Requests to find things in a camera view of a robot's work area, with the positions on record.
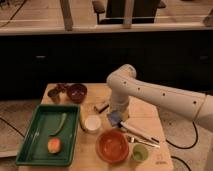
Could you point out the small green cup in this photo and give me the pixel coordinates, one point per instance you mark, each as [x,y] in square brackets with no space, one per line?
[140,153]

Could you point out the dark red bowl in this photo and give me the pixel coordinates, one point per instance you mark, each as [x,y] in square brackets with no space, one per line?
[77,92]

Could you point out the black office chair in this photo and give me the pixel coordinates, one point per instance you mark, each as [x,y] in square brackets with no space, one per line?
[127,11]

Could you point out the green plastic tray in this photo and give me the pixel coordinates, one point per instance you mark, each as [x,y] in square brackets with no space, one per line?
[45,120]

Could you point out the yellow banana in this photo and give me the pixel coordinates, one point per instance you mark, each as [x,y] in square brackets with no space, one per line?
[82,118]

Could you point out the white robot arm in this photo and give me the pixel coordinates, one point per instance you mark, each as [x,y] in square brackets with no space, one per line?
[194,106]

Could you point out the orange plastic bowl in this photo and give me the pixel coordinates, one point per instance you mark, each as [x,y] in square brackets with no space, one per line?
[112,147]

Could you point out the silver metal spoon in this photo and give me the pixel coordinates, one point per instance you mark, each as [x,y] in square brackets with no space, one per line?
[134,140]

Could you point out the white paper cup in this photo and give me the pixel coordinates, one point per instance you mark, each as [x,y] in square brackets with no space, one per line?
[93,123]

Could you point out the dark brown block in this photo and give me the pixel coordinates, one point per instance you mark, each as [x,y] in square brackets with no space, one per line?
[101,107]

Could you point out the orange peach fruit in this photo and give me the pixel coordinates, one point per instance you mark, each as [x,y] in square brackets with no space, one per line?
[54,145]

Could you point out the dark brown toy piece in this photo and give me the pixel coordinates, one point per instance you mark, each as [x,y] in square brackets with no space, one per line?
[62,87]

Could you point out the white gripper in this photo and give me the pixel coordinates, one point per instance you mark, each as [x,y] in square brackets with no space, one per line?
[121,114]

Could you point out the white handled brush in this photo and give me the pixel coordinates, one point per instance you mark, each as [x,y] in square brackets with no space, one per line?
[138,132]

